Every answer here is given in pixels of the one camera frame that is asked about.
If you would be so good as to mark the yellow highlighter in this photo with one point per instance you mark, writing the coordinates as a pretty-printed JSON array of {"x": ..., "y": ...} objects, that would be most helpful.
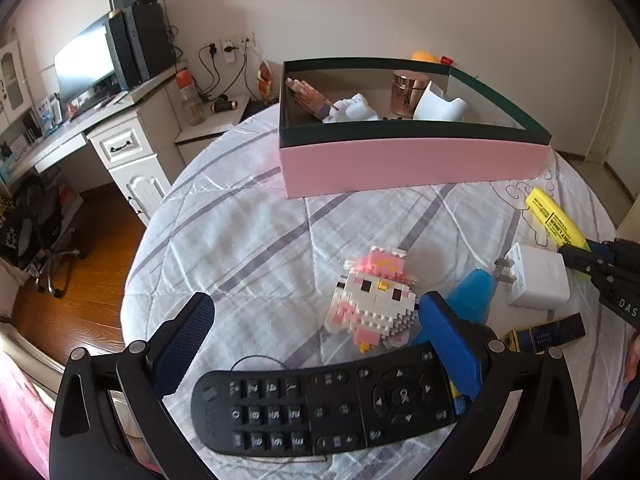
[{"x": 550, "y": 215}]

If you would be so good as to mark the small torso figurine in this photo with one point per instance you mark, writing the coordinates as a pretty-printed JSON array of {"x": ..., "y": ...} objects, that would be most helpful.
[{"x": 265, "y": 82}]

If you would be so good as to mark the blue white box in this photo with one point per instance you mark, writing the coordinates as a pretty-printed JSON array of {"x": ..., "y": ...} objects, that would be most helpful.
[{"x": 47, "y": 115}]

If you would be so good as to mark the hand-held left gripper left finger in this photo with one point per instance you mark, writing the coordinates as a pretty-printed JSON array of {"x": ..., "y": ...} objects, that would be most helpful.
[{"x": 182, "y": 345}]

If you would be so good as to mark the white door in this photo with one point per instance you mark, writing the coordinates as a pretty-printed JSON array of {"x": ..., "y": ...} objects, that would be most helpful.
[{"x": 620, "y": 110}]

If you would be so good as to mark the orange octopus plush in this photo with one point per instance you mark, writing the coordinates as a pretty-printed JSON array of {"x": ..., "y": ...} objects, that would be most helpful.
[{"x": 425, "y": 56}]

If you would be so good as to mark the white pink brick cat figure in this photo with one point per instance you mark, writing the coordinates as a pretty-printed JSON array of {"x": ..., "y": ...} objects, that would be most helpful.
[{"x": 375, "y": 305}]

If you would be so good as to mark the pink box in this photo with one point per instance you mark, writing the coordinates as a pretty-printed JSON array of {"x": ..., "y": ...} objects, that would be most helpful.
[{"x": 400, "y": 162}]

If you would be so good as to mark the low black-top cabinet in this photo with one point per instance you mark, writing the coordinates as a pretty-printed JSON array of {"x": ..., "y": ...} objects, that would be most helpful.
[{"x": 210, "y": 132}]

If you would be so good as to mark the white desk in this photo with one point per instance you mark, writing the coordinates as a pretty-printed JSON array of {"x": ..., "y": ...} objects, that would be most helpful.
[{"x": 55, "y": 145}]

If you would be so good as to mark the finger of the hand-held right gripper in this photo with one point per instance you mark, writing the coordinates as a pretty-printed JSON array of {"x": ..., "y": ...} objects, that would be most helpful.
[
  {"x": 597, "y": 247},
  {"x": 575, "y": 260}
]

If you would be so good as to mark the light blue plastic piece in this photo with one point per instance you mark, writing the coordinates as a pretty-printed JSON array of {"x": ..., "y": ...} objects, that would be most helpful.
[{"x": 472, "y": 292}]

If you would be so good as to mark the black cylinder device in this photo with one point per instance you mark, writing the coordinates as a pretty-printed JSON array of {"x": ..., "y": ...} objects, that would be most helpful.
[{"x": 225, "y": 106}]

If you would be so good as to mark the rose gold jar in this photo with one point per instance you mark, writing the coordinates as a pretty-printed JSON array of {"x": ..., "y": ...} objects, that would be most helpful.
[{"x": 407, "y": 92}]

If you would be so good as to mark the bottle with orange cap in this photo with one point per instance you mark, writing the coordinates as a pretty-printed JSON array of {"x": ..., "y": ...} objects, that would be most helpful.
[{"x": 190, "y": 105}]

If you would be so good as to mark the black computer monitor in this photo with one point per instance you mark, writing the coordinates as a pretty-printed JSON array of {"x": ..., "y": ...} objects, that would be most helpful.
[{"x": 82, "y": 67}]

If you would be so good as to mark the white charger plug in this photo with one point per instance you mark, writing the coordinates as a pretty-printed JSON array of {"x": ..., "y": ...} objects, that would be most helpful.
[{"x": 537, "y": 275}]

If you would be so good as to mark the black office chair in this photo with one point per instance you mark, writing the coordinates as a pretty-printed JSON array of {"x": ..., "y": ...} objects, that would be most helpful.
[{"x": 60, "y": 255}]

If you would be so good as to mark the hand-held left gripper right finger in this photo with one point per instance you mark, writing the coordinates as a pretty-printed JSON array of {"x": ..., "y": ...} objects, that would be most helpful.
[{"x": 450, "y": 345}]

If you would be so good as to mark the white cup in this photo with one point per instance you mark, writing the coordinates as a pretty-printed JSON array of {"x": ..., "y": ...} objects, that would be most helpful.
[{"x": 440, "y": 107}]

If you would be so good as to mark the white wall socket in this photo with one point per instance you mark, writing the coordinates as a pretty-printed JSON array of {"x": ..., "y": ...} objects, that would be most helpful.
[
  {"x": 229, "y": 50},
  {"x": 211, "y": 47},
  {"x": 246, "y": 40}
]

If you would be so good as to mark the black remote control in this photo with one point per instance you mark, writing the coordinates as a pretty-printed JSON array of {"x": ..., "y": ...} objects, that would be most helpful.
[{"x": 300, "y": 410}]

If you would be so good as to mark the red toy box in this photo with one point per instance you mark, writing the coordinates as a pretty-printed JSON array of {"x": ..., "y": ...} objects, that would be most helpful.
[{"x": 446, "y": 60}]

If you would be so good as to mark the white drawer pedestal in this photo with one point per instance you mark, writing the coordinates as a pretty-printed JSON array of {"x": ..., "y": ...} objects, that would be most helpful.
[{"x": 145, "y": 155}]

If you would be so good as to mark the white glass-door cabinet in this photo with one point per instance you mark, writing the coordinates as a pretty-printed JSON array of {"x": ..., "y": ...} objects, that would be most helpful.
[{"x": 12, "y": 75}]

